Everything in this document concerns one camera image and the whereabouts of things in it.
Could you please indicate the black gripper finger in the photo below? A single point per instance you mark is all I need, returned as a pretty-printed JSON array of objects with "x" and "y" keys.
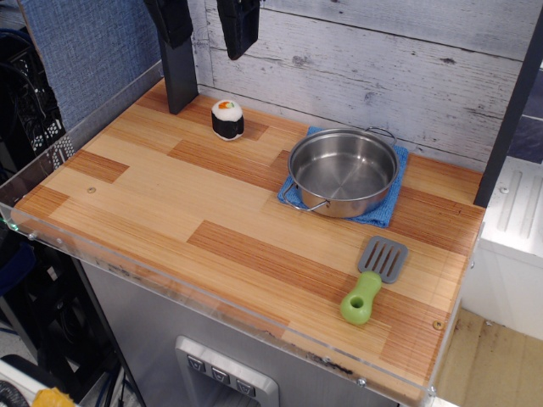
[
  {"x": 240, "y": 25},
  {"x": 172, "y": 19}
]

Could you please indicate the plush sushi roll toy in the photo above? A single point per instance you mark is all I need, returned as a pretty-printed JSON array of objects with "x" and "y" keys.
[{"x": 227, "y": 120}]

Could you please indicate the blue folded cloth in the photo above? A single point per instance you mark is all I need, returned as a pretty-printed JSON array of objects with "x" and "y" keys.
[{"x": 399, "y": 186}]

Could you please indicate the stainless steel pot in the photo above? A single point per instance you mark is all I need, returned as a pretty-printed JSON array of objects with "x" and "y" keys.
[{"x": 343, "y": 171}]

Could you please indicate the black equipment rack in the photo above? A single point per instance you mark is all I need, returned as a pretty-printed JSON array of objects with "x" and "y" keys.
[{"x": 31, "y": 122}]

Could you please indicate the clear acrylic table guard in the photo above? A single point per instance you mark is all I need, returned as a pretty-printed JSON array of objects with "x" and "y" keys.
[{"x": 154, "y": 188}]

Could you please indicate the stainless steel cabinet front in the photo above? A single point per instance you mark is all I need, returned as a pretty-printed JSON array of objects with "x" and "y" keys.
[{"x": 296, "y": 339}]

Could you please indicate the silver dispenser button panel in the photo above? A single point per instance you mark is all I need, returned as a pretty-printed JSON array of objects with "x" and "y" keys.
[{"x": 215, "y": 379}]

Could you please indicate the white ribbed plastic box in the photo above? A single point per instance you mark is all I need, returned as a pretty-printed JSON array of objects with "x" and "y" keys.
[{"x": 503, "y": 283}]

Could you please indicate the yellow object at corner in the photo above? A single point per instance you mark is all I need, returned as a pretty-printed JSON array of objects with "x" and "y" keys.
[{"x": 52, "y": 397}]

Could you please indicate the grey spatula green handle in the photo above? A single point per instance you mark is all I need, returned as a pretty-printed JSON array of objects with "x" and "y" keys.
[{"x": 381, "y": 262}]

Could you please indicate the dark grey right post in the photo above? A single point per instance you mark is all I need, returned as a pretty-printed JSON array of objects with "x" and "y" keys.
[{"x": 520, "y": 94}]

